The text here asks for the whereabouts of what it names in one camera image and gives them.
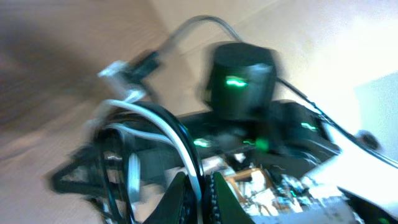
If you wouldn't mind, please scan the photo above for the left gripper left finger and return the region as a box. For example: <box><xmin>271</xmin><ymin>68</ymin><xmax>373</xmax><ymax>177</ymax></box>
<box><xmin>143</xmin><ymin>172</ymin><xmax>188</xmax><ymax>224</ymax></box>

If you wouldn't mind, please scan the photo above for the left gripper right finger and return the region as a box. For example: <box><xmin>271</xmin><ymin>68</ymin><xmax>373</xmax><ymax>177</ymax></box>
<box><xmin>203</xmin><ymin>172</ymin><xmax>254</xmax><ymax>224</ymax></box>

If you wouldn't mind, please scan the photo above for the white usb cable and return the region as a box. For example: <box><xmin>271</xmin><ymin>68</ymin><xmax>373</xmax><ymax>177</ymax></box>
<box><xmin>93</xmin><ymin>60</ymin><xmax>205</xmax><ymax>224</ymax></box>

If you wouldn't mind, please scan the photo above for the black usb cable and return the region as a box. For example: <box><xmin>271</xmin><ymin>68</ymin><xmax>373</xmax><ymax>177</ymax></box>
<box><xmin>93</xmin><ymin>49</ymin><xmax>206</xmax><ymax>224</ymax></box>

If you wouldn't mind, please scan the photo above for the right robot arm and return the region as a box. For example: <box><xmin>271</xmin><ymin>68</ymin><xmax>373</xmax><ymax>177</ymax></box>
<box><xmin>185</xmin><ymin>42</ymin><xmax>397</xmax><ymax>223</ymax></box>

